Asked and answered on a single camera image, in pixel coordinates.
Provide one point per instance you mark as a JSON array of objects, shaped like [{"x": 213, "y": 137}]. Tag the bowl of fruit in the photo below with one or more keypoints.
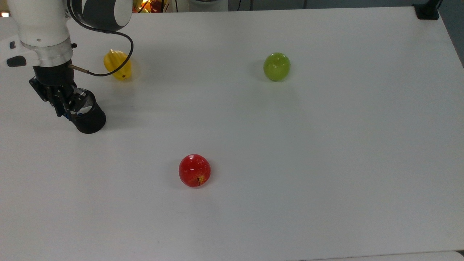
[{"x": 148, "y": 5}]

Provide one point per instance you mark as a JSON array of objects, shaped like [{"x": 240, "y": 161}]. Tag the green plastic apple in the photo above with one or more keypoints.
[{"x": 277, "y": 66}]

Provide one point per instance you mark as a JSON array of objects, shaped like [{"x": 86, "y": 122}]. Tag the black stand base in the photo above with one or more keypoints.
[{"x": 427, "y": 11}]

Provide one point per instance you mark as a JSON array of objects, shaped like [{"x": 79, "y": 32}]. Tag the red plastic apple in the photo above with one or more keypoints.
[{"x": 194, "y": 170}]

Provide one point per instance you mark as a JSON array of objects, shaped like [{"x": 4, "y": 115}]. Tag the yellow plastic starfruit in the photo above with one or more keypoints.
[{"x": 117, "y": 65}]

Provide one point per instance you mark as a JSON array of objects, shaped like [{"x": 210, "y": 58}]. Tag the black mesh pen holder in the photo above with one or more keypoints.
[{"x": 90, "y": 121}]

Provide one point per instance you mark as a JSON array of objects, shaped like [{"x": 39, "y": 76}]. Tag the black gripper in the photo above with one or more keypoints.
[{"x": 54, "y": 81}]

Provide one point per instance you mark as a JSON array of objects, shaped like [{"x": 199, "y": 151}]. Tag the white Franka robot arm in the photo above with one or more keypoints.
[{"x": 40, "y": 25}]

